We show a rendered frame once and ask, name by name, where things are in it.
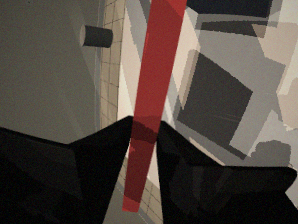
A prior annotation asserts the red lid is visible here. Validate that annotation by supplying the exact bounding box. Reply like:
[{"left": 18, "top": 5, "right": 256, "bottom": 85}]
[{"left": 121, "top": 0, "right": 186, "bottom": 213}]

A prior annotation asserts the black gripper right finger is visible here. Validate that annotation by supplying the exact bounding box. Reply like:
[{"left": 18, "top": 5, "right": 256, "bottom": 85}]
[{"left": 156, "top": 121, "right": 298, "bottom": 224}]

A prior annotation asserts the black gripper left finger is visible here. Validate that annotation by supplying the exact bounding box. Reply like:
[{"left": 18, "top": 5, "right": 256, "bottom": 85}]
[{"left": 0, "top": 116, "right": 134, "bottom": 224}]

